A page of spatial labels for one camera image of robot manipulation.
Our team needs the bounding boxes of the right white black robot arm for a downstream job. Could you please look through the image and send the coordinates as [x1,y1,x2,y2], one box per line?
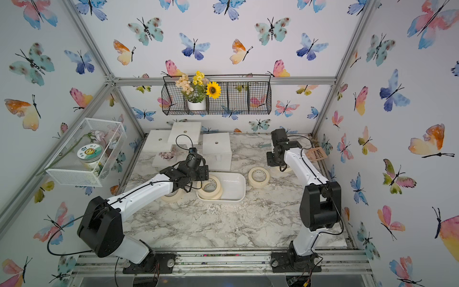
[267,129,342,259]

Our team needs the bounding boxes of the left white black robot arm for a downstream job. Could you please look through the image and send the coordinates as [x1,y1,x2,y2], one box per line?
[77,148,209,268]

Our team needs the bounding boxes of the white plastic storage tray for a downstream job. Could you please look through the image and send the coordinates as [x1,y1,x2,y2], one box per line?
[196,172,246,204]

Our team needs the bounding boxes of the small pink flower ornament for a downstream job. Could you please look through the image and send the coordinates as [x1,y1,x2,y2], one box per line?
[158,149,177,161]

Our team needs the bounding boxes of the white tiered display stand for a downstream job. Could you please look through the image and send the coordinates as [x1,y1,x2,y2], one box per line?
[142,122,233,172]

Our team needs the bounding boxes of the potted artificial flowers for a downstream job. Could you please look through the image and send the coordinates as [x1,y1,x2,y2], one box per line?
[175,71,222,111]

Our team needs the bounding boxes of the black wire wall basket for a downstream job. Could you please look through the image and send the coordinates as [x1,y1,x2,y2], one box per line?
[161,74,273,116]

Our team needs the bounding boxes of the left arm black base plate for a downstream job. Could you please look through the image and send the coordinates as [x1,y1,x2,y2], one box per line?
[123,253,176,275]

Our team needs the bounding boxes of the clear acrylic wall box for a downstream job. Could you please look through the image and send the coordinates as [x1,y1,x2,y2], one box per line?
[44,118,127,187]

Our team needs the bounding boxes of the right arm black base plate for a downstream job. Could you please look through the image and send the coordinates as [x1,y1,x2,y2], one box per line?
[270,250,322,273]

